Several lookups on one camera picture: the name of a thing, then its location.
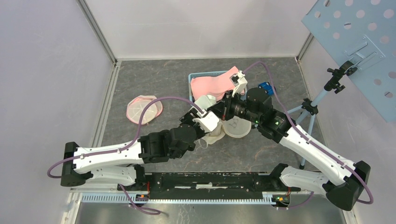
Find light blue plastic basket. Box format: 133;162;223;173
189;67;238;101

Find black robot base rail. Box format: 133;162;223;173
124;172;300;200

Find blue perforated panel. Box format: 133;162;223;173
302;0;396;122

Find blue toy car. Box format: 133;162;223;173
258;82;276;96

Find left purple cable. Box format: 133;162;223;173
47;96;206;216

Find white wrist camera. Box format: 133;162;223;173
193;110;220;133
230;70;248;96

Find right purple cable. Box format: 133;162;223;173
242;61;375;210

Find purple cable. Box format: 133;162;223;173
47;96;206;216
242;61;375;210

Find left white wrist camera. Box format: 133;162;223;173
193;110;220;133

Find pink bra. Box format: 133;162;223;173
189;66;247;101

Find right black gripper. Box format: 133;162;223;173
207;90;261;124

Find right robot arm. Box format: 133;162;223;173
207;88;374;211

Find pale green bra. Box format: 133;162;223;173
194;95;216;111

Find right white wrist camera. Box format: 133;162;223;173
230;70;248;96

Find white mesh laundry bag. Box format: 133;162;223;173
126;95;163;126

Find white cable tray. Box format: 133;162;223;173
81;193;289;205

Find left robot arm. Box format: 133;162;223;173
61;111;219;190

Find blue tripod stand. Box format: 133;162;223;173
286;60;359;170

